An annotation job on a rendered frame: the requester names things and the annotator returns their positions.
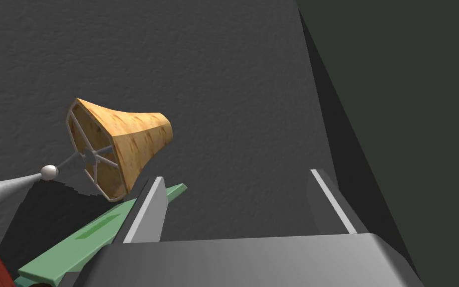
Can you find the green book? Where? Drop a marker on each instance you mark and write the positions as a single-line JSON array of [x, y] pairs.
[[78, 247]]

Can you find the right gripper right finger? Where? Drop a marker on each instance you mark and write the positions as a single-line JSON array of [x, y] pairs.
[[329, 207]]

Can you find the table lamp with tan shade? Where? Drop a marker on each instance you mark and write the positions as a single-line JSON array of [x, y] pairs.
[[114, 139]]

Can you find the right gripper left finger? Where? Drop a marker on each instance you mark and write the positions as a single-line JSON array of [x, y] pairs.
[[150, 217]]

